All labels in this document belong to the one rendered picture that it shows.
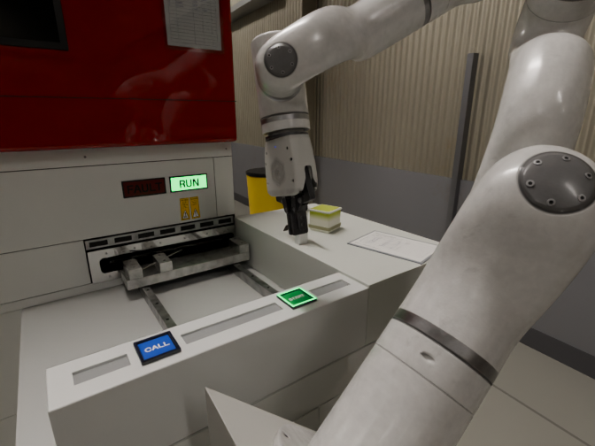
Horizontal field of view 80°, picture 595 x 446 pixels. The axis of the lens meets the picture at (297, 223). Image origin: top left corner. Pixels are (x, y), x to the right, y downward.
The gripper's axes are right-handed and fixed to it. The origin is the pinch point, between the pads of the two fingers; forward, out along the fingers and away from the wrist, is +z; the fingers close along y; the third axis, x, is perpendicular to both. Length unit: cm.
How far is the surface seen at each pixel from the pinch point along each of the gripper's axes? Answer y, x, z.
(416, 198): -113, 185, 17
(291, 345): -0.1, -4.4, 21.7
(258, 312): -4.2, -8.0, 15.4
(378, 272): -1.7, 21.1, 14.9
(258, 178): -257, 136, -13
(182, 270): -50, -8, 14
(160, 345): -3.4, -25.4, 14.7
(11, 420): -70, -54, 48
